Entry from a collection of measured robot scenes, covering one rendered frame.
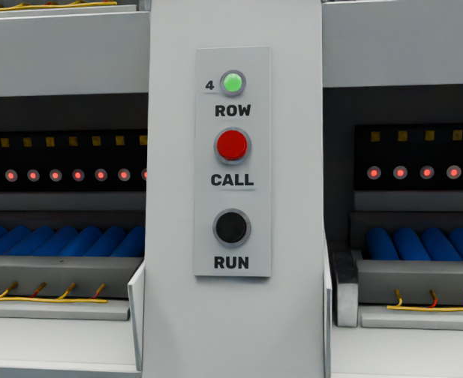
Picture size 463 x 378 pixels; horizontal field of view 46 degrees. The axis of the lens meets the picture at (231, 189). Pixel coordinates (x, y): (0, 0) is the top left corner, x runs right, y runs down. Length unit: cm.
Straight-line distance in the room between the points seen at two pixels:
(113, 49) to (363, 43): 14
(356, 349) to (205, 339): 8
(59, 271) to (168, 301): 11
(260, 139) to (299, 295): 8
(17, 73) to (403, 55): 22
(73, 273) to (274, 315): 15
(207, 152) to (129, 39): 8
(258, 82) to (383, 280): 14
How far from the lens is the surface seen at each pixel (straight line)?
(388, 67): 31
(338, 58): 31
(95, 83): 33
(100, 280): 37
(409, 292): 35
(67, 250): 41
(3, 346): 35
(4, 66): 35
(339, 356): 31
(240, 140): 28
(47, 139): 49
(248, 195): 28
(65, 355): 33
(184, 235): 29
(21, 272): 39
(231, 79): 29
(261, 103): 29
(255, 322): 28
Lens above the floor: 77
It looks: 6 degrees up
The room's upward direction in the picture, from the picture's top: 1 degrees clockwise
